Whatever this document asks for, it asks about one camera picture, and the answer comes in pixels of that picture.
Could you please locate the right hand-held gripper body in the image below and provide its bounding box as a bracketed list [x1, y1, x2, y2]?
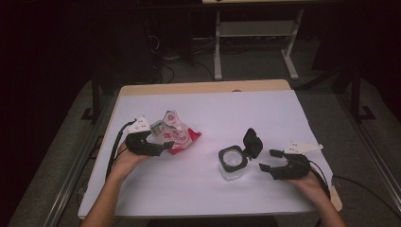
[270, 141, 324, 181]

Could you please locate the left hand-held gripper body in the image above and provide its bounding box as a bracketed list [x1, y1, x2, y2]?
[125, 115, 165, 157]

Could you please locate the red and white snack bag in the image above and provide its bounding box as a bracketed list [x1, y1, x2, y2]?
[150, 109, 202, 155]

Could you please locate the clear jar with black lid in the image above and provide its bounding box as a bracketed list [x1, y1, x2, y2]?
[218, 127, 264, 182]

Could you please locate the person's right hand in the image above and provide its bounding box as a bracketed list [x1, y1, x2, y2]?
[288, 168, 325, 198]

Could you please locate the person's left hand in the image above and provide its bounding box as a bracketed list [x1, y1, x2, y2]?
[108, 147, 153, 183]

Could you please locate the white paper sheet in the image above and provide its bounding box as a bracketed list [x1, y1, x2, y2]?
[78, 89, 335, 218]

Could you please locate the black metal stand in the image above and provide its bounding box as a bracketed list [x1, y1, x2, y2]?
[349, 64, 376, 122]
[80, 72, 102, 122]

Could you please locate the wooden table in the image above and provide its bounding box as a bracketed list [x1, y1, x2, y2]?
[77, 79, 343, 220]

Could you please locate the left hand-held gripper black cable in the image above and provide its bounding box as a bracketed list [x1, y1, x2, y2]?
[105, 118, 138, 183]

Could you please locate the hand-held gripper black cable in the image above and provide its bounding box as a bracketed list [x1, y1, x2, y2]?
[105, 118, 138, 183]
[309, 160, 333, 201]

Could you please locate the right hand-held gripper black cable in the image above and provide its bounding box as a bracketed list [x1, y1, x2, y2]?
[309, 160, 333, 201]

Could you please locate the black floor cable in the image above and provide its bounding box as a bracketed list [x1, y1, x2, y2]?
[332, 174, 401, 219]

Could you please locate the metal floor rail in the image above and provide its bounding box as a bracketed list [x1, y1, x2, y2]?
[337, 93, 401, 204]
[42, 94, 122, 227]

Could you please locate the bundle of dark cables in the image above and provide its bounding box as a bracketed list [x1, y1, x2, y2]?
[146, 32, 216, 83]

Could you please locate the white desk frame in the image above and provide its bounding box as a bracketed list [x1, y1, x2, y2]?
[201, 0, 305, 81]

